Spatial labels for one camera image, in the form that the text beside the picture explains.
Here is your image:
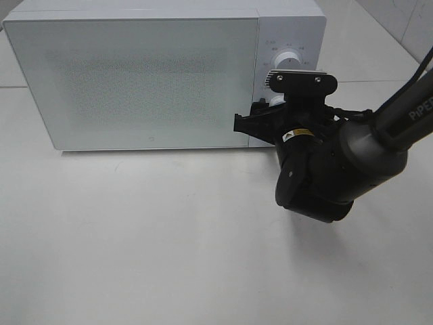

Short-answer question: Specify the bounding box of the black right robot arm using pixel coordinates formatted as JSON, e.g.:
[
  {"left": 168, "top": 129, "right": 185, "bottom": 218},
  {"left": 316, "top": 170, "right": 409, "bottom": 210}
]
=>
[{"left": 234, "top": 72, "right": 432, "bottom": 223}]

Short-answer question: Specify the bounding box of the white round knob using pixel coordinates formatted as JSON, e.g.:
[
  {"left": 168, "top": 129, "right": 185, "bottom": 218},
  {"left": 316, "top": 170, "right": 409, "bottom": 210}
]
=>
[
  {"left": 273, "top": 49, "right": 302, "bottom": 70},
  {"left": 269, "top": 95, "right": 285, "bottom": 106}
]

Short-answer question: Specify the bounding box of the white microwave oven body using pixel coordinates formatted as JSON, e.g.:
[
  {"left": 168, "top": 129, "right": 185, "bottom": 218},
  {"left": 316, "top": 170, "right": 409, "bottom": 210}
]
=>
[{"left": 2, "top": 1, "right": 327, "bottom": 151}]

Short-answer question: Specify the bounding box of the white microwave door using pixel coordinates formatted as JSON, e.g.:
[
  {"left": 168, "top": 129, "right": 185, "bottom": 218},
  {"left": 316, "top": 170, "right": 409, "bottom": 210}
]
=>
[{"left": 5, "top": 19, "right": 258, "bottom": 151}]

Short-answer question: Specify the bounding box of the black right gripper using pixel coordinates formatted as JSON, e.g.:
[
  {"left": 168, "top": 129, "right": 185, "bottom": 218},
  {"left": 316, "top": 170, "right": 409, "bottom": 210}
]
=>
[{"left": 233, "top": 93, "right": 338, "bottom": 167}]

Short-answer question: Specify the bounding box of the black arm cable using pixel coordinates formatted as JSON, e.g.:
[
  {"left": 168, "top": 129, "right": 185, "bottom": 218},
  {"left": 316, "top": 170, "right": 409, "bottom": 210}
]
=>
[{"left": 324, "top": 47, "right": 433, "bottom": 123}]

